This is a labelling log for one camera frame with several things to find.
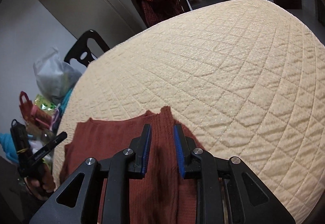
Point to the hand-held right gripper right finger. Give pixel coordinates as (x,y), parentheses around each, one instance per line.
(179,153)

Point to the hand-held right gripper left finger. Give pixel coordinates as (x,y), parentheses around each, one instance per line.
(146,150)

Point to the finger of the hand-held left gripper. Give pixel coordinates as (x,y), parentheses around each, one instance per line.
(50,146)

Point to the rust red knit sweater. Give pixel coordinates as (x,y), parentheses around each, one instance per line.
(106,137)

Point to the person's left hand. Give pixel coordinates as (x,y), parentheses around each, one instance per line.
(47,180)

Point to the pink and blue pouch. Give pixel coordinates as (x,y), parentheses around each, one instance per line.
(56,117)

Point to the red gift bag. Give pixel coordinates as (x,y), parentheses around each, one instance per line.
(25,112)

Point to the red shopping bag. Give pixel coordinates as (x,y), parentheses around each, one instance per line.
(40,117)

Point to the green leaf print packet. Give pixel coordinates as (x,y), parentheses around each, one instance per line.
(43,103)

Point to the teal woven cloth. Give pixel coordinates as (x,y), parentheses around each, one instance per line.
(67,102)

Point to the white plastic bag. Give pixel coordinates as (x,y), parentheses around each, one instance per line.
(50,74)

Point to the beige quilted blanket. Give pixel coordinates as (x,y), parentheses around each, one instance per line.
(228,74)

